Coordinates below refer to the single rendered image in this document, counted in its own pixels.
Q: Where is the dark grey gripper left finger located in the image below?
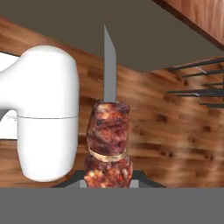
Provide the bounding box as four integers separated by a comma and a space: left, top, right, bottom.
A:
52, 170, 88, 189

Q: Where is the white rounded cylinder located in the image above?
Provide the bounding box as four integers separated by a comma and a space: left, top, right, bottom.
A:
0, 45, 80, 183

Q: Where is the black wire rack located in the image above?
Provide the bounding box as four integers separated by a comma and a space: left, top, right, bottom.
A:
165, 57, 224, 109

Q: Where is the reddish wooden cupboard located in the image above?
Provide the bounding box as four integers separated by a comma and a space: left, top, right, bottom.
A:
151, 0, 224, 51

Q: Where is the grilled meat kebab skewer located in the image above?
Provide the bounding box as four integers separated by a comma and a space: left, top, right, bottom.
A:
83, 24, 135, 189

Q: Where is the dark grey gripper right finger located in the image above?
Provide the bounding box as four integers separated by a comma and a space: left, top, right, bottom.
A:
129, 170, 167, 189

